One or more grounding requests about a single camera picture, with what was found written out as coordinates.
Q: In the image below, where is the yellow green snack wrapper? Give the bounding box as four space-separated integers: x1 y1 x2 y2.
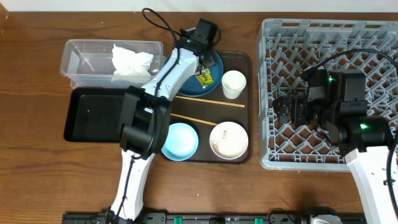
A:
195 68 214 86

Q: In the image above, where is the white paper cup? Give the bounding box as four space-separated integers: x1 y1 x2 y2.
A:
221 70 246 100

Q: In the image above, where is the white tissue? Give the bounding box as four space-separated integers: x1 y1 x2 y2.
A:
111 45 154 82

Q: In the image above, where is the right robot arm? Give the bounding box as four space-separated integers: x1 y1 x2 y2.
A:
272 96 397 223

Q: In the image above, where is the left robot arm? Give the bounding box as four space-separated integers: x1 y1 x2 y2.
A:
104 39 213 223

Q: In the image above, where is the grey dishwasher rack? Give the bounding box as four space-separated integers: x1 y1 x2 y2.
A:
256 19 397 172

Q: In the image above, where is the dark blue plate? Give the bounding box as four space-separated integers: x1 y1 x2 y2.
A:
164 48 224 98

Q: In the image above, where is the upper wooden chopstick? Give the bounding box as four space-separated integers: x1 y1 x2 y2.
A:
176 96 245 108

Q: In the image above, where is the wooden chopstick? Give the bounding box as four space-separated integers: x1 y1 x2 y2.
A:
176 96 245 108
170 113 218 126

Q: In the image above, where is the lower wooden chopstick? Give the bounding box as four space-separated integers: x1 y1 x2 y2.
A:
170 113 218 126

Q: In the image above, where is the brown serving tray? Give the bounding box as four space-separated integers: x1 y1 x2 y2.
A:
170 51 253 164

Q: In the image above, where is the white speckled bowl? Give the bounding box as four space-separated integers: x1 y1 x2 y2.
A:
209 121 249 160

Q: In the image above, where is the light blue bowl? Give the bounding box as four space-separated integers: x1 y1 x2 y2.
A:
162 123 199 161

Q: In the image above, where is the clear plastic bin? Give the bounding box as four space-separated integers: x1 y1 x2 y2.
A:
60 39 165 88

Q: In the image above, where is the black tray bin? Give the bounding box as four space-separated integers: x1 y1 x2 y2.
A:
63 86 134 143

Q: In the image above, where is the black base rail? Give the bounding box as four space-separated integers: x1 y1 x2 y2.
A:
61 207 368 224

